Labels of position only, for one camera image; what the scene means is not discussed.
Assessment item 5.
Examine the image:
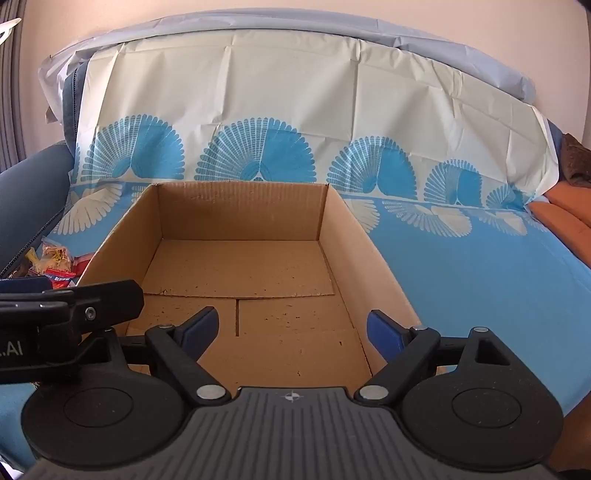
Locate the clear biscuit packet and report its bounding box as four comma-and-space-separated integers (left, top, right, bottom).
39, 237, 75, 274

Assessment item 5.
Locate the white clothes hanger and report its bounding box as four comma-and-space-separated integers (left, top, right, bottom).
0, 17, 22, 45

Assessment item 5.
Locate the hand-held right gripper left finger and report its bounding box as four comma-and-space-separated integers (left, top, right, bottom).
117, 307, 232, 407

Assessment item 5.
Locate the red packet with orange figure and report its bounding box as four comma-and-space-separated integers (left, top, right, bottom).
44, 272, 79, 289

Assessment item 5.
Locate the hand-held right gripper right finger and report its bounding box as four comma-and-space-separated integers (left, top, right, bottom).
355, 310, 513, 407

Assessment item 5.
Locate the blue white fan-print cloth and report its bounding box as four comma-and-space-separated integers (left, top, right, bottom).
0, 30, 591, 472

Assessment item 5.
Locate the blue sofa backrest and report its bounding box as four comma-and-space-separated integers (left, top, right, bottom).
58, 58, 90, 144

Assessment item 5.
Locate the brown cloth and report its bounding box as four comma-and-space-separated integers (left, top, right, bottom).
560, 133, 591, 188

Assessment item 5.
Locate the grey curtain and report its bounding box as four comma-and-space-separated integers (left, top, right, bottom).
0, 0, 28, 174

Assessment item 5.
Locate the blue sofa armrest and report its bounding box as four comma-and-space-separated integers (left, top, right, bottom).
0, 141, 77, 278

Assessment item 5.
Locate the orange cushion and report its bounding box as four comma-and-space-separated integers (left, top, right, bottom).
526, 181, 591, 271

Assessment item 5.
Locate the grey sheet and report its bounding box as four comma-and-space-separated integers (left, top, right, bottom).
39, 14, 539, 125

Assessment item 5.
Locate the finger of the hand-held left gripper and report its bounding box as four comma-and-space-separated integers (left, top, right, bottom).
69, 280, 145, 329

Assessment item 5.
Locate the brown cardboard box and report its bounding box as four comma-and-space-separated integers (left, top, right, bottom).
76, 181, 446, 377

